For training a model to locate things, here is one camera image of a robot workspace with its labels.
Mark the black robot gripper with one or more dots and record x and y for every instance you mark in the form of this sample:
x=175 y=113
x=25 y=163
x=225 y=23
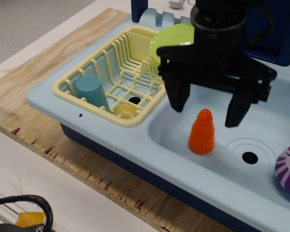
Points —
x=216 y=60

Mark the orange toy carrot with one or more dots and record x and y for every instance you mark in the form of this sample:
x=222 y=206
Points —
x=202 y=135

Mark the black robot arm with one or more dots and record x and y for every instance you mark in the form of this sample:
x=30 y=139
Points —
x=216 y=60

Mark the light green plastic plate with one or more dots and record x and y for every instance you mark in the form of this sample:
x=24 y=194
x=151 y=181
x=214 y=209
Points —
x=179 y=34

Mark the light blue toy sink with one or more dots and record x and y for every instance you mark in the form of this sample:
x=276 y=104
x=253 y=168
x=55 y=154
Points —
x=234 y=184

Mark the small yellow toy bowl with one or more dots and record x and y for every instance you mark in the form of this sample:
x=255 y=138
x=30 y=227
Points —
x=125 y=111

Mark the cream plastic dish rack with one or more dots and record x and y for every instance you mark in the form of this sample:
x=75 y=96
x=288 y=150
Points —
x=128 y=74

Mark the purple white striped ball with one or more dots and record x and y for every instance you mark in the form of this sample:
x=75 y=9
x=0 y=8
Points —
x=282 y=169

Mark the teal plastic cup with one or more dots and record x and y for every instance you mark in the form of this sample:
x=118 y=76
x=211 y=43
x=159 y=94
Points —
x=90 y=88

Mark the plywood base board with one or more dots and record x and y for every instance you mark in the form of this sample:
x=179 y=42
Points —
x=87 y=192

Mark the yellow tape piece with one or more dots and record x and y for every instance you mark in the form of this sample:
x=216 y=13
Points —
x=27 y=219

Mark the black device with screw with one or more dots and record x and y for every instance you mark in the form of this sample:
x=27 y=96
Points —
x=15 y=228

